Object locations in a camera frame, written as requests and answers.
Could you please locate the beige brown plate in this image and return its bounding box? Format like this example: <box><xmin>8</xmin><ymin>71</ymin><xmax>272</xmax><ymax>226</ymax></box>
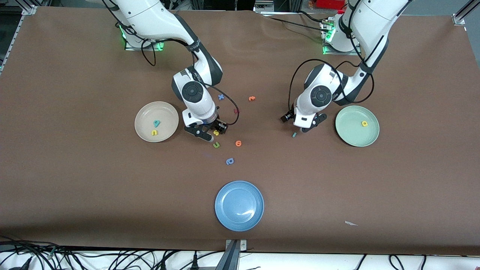
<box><xmin>134</xmin><ymin>101</ymin><xmax>179</xmax><ymax>143</ymax></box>

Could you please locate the green plate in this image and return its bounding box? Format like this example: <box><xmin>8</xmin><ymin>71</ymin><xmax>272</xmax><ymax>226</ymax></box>
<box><xmin>335</xmin><ymin>105</ymin><xmax>380</xmax><ymax>147</ymax></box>

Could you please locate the blue plate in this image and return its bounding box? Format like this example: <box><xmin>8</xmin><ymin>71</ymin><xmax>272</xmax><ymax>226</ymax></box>
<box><xmin>214</xmin><ymin>181</ymin><xmax>264</xmax><ymax>232</ymax></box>

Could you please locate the brown table cover sheet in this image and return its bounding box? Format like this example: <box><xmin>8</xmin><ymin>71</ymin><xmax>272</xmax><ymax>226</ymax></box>
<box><xmin>0</xmin><ymin>6</ymin><xmax>480</xmax><ymax>256</ymax></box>

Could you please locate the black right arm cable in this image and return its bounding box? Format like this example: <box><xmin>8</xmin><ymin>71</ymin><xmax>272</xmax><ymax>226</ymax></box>
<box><xmin>141</xmin><ymin>37</ymin><xmax>240</xmax><ymax>127</ymax></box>

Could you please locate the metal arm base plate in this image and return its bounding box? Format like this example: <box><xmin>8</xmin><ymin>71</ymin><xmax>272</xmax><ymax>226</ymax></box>
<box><xmin>125</xmin><ymin>36</ymin><xmax>166</xmax><ymax>51</ymax></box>
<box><xmin>322</xmin><ymin>19</ymin><xmax>362</xmax><ymax>56</ymax></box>

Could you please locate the black base cable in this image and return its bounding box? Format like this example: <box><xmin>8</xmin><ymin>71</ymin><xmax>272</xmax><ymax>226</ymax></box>
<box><xmin>296</xmin><ymin>9</ymin><xmax>338</xmax><ymax>24</ymax></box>
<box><xmin>262</xmin><ymin>14</ymin><xmax>332</xmax><ymax>34</ymax></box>

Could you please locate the grey metal frame bracket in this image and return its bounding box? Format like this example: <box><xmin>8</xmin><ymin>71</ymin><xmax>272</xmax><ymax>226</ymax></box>
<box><xmin>216</xmin><ymin>239</ymin><xmax>248</xmax><ymax>270</ymax></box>

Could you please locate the aluminium frame corner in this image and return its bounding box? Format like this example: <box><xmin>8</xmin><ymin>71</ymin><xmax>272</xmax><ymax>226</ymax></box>
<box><xmin>452</xmin><ymin>0</ymin><xmax>480</xmax><ymax>26</ymax></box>

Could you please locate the aluminium frame rail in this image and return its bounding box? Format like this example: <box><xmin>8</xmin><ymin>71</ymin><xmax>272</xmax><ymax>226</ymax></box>
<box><xmin>0</xmin><ymin>0</ymin><xmax>38</xmax><ymax>75</ymax></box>

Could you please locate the tangled black cable bundle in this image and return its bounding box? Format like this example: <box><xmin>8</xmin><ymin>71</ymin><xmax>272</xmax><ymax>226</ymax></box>
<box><xmin>0</xmin><ymin>235</ymin><xmax>180</xmax><ymax>270</ymax></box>

